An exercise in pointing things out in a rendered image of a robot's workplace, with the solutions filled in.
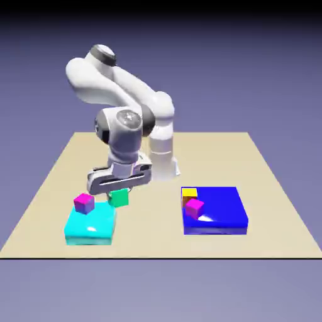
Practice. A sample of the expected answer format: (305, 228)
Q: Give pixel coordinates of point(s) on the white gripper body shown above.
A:
(118, 181)

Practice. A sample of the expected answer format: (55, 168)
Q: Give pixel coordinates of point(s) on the small magenta cube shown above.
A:
(84, 202)
(194, 207)

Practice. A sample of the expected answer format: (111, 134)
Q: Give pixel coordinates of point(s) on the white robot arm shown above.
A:
(105, 83)

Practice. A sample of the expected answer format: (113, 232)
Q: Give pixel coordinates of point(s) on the large cyan box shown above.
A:
(93, 226)

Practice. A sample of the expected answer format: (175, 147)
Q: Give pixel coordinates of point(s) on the small green cube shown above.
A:
(119, 197)

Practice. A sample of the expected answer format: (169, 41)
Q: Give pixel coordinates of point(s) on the small yellow cube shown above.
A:
(189, 192)

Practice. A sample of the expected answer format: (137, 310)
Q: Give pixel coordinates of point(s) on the large blue box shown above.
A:
(221, 208)

